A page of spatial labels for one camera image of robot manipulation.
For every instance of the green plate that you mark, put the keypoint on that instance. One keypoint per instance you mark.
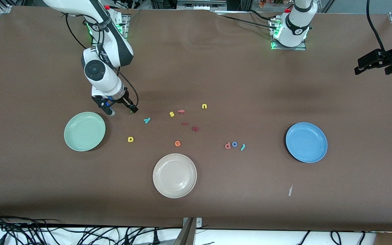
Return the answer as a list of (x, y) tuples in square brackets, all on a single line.
[(84, 131)]

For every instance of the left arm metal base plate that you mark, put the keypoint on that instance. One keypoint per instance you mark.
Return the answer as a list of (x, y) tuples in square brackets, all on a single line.
[(303, 47)]

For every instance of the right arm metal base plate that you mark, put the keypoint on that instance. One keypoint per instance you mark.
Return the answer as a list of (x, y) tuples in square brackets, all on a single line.
[(125, 23)]

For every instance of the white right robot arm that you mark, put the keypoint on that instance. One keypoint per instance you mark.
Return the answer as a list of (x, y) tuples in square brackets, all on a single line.
[(104, 81)]

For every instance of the brown table cover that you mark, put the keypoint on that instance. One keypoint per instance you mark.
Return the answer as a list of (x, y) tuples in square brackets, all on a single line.
[(216, 68)]

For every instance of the teal foam letter y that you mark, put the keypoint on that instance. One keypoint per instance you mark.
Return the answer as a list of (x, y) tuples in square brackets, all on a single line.
[(147, 120)]

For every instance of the metal table bracket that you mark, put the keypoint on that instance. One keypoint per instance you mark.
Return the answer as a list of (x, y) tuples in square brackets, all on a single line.
[(187, 231)]

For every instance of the small grey paper scrap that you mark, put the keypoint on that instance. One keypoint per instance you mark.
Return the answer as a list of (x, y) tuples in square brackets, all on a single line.
[(290, 190)]

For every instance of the grey metal box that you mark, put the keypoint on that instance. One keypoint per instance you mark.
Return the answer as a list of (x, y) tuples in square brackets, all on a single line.
[(201, 4)]

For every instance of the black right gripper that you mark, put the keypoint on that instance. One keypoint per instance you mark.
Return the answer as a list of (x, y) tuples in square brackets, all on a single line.
[(125, 99)]

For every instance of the blue plate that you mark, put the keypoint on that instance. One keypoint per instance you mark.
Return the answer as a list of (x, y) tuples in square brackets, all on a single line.
[(306, 142)]

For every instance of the beige plate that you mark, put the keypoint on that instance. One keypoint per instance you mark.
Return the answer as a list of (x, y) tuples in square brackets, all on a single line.
[(175, 175)]

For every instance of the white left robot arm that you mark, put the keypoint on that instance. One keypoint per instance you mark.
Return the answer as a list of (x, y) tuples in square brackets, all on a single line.
[(294, 27)]

